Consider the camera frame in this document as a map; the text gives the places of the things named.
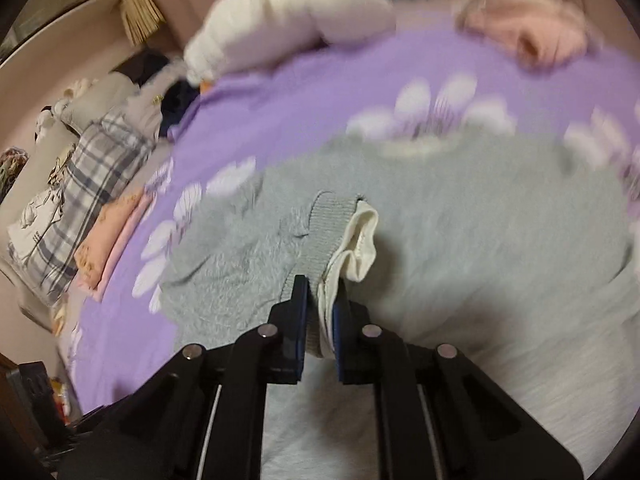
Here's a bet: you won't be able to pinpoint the white shelf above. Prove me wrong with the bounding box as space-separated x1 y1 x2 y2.
0 0 131 68

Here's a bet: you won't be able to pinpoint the grey pillow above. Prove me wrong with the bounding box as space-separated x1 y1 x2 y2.
60 72 141 136

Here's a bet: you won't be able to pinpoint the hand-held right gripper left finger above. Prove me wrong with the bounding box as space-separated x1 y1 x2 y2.
57 275 311 480

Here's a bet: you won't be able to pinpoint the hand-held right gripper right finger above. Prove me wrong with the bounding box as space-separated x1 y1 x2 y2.
332 282 586 480

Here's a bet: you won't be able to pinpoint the straw bundle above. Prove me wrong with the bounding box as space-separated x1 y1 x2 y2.
119 0 166 46

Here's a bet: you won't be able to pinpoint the purple floral blanket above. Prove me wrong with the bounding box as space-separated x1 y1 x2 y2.
65 25 640 416

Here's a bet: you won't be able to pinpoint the pink folded garment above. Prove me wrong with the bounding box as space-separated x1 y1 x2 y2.
452 0 598 68

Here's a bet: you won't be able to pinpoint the grey sweater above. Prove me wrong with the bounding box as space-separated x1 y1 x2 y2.
157 135 637 480

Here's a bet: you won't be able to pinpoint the dark wooden furniture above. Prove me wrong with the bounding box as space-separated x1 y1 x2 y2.
0 355 81 461

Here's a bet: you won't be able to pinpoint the dark clothing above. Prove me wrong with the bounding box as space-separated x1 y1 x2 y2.
122 50 201 126

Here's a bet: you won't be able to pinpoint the orange pink folded clothes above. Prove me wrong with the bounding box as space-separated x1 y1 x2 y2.
74 190 153 303

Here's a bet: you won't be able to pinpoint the white fluffy folded garment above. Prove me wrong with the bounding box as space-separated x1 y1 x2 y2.
182 0 398 86

